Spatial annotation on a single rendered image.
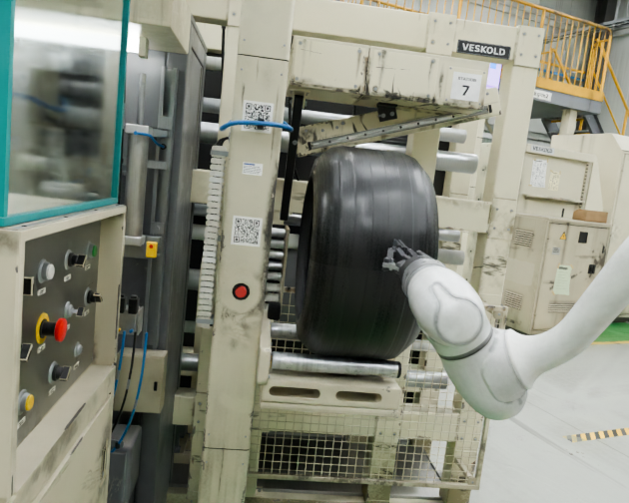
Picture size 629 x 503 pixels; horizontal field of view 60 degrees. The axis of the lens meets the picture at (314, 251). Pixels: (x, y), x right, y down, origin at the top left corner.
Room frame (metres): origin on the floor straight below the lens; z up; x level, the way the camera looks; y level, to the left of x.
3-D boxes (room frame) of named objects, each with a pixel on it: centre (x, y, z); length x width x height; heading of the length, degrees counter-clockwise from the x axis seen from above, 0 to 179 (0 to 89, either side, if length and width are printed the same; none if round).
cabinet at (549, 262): (5.76, -2.51, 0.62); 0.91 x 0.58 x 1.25; 115
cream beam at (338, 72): (1.83, -0.16, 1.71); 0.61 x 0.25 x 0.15; 96
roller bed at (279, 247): (1.88, 0.19, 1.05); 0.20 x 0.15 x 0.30; 96
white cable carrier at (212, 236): (1.44, 0.27, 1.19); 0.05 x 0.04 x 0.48; 6
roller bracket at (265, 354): (1.50, 0.11, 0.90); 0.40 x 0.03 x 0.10; 6
